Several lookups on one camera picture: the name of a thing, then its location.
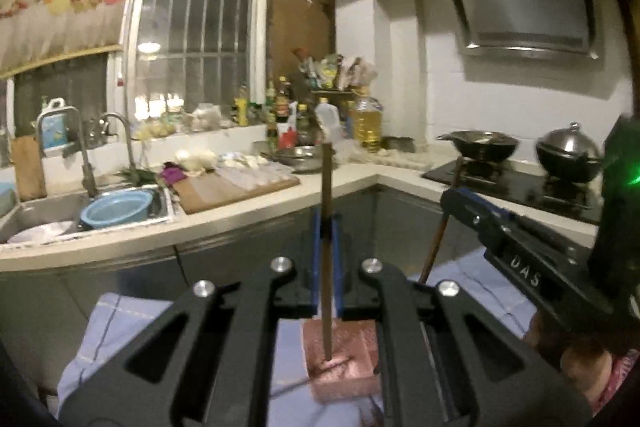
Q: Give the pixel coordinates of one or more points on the upright wooden chopping board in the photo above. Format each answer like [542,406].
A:
[29,169]

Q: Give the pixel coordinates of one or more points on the steel bowl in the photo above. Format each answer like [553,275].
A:
[300,158]

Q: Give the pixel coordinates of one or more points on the wooden cutting board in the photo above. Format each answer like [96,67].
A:
[225,196]

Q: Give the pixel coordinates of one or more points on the person's right hand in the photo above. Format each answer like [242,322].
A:
[585,362]

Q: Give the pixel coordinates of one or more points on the brown wooden chopstick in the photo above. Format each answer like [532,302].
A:
[440,232]
[327,207]

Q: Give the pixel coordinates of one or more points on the yellow bottle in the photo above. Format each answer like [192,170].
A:
[242,109]

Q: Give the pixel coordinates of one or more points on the white plate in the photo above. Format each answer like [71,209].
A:
[42,232]

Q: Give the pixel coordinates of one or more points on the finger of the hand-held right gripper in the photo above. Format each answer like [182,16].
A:
[467,207]

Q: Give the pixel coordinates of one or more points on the black wok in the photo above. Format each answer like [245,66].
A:
[482,147]

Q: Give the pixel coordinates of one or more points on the dark sauce bottle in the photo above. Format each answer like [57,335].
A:
[284,107]

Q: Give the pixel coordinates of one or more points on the small steel dish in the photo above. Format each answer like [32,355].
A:
[398,145]

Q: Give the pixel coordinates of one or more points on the black gas stove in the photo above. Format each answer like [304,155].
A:
[520,193]

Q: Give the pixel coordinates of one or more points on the blue checked cloth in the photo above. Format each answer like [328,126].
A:
[110,347]

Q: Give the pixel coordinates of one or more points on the blue plastic basin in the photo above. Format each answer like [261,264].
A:
[117,209]

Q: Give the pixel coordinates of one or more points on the steel pot with lid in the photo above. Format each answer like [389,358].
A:
[567,153]

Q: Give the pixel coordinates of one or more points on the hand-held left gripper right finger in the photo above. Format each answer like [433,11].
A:
[338,267]

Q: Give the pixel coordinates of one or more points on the purple vegetable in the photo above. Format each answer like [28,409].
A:
[172,174]

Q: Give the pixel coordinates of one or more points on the pink plastic utensil basket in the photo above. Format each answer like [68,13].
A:
[345,382]

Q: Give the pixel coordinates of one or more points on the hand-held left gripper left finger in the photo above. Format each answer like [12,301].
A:
[316,267]

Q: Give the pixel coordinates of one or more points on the rack of seasoning packets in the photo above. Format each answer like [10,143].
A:
[335,72]

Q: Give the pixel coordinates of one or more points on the brown wooden board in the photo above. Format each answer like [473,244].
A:
[300,37]

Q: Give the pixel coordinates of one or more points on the steel sink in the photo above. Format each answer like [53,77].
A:
[30,212]

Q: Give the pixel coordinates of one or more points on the barred window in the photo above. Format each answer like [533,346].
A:
[195,32]

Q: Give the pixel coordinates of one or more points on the curved steel faucet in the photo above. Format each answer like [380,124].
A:
[129,142]

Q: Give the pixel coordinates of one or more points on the square steel faucet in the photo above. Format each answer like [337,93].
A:
[86,157]

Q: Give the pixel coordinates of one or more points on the cooking oil bottle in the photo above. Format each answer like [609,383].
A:
[369,123]

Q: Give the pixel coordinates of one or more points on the white vegetable pieces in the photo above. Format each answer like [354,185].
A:
[196,159]

